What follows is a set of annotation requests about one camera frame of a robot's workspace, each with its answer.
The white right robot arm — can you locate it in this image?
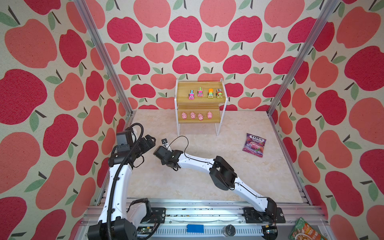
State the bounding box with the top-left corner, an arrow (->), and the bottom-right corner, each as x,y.
154,146 -> 277,221

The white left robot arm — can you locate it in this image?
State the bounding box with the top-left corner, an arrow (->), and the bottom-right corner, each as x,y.
88,133 -> 156,240

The pink green toy truck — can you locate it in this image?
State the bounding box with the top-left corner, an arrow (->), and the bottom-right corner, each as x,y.
198,87 -> 204,97

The black right camera cable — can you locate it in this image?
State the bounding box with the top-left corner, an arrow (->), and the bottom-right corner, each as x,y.
166,135 -> 214,166

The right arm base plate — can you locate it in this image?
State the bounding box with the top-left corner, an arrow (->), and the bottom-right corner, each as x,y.
242,208 -> 286,224

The blue block on rail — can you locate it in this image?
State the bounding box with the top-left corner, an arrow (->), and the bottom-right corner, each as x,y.
187,224 -> 205,234

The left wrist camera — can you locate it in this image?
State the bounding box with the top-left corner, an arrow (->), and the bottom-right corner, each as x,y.
116,131 -> 135,153

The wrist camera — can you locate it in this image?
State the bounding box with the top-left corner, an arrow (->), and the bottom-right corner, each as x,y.
116,131 -> 135,153
162,139 -> 169,149

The right aluminium frame post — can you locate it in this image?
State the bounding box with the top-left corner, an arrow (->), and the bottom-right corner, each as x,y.
266,0 -> 341,116

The multicolour toy car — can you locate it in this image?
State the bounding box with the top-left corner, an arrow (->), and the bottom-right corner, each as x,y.
216,89 -> 223,99

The green snack packet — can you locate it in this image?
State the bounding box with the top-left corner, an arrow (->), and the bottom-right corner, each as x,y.
289,218 -> 327,240

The aluminium frame post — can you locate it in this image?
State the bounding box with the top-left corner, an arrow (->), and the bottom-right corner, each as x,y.
266,0 -> 341,116
74,0 -> 134,118

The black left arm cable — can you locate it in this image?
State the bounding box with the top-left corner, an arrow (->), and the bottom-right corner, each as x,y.
106,122 -> 161,240

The pink toy car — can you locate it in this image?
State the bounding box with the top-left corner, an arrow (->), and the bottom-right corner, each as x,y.
189,90 -> 195,100

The wooden two-tier shelf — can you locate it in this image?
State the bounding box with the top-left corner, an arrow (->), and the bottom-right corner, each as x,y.
174,79 -> 229,136

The round metal knob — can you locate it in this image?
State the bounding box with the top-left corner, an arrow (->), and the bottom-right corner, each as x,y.
223,225 -> 236,237

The left aluminium frame post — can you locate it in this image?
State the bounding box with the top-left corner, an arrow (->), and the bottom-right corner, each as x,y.
74,0 -> 134,118

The purple candy bag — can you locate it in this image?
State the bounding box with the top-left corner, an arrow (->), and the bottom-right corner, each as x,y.
243,133 -> 267,158

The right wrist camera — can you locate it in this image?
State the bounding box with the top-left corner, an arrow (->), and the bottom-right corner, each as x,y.
162,139 -> 169,149

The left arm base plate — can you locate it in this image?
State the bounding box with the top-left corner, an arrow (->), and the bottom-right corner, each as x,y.
141,208 -> 166,225

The orange green toy car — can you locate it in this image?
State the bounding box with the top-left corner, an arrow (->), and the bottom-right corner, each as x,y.
208,89 -> 214,99

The aluminium front rail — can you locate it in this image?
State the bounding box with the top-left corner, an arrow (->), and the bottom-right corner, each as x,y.
71,199 -> 335,240

